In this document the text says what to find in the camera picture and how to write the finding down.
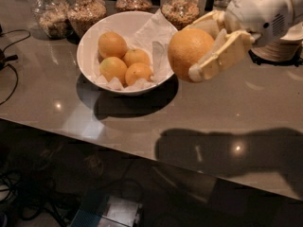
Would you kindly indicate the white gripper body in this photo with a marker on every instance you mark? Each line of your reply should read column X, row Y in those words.
column 259, row 13

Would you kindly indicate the white paper liner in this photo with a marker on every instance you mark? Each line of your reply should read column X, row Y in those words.
column 143, row 30

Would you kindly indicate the orange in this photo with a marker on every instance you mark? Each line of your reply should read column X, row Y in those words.
column 113, row 67
column 186, row 47
column 111, row 44
column 136, row 55
column 136, row 71

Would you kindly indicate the black tray under plates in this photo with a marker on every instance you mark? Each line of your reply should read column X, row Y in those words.
column 295, row 61

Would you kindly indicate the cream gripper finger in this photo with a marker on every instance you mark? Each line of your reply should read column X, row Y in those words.
column 212, row 23
column 227, row 51

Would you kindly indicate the metal box on floor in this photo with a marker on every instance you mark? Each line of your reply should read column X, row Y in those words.
column 107, row 211

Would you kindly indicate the glass cereal jar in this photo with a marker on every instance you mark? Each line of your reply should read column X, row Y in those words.
column 133, row 5
column 181, row 13
column 51, row 16
column 85, row 13

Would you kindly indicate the glass cereal jar far left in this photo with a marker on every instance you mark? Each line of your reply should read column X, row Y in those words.
column 51, row 16

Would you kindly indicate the stack of white plates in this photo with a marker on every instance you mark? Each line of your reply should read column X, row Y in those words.
column 285, row 48

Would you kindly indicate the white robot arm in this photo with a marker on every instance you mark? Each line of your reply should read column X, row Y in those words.
column 296, row 3

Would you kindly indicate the white ceramic bowl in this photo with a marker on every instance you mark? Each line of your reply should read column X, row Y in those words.
column 89, row 58

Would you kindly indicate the orange bottom front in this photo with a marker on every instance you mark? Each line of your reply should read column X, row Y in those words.
column 136, row 71

